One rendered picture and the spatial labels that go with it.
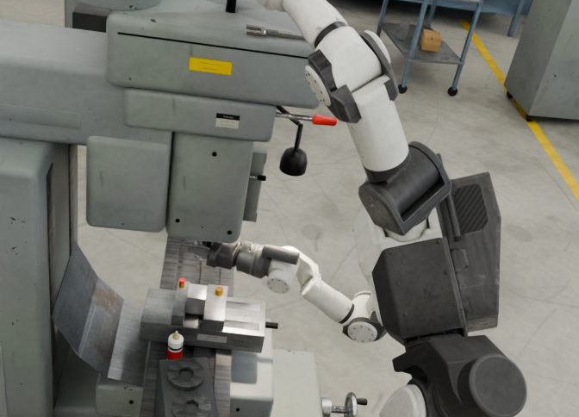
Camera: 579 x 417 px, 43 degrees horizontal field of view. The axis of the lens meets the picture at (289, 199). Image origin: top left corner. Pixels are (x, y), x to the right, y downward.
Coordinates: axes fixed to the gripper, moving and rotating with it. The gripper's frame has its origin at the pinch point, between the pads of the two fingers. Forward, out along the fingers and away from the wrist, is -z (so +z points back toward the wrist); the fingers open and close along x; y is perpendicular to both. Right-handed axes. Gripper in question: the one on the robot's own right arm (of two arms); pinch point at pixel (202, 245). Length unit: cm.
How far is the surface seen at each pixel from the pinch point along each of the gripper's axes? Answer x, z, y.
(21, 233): 34.3, -31.8, -16.6
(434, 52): -443, 46, 91
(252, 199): -1.4, 11.5, -17.7
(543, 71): -421, 130, 78
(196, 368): 31.3, 11.0, 11.7
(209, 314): 3.0, 4.9, 20.6
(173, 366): 33.0, 5.9, 11.7
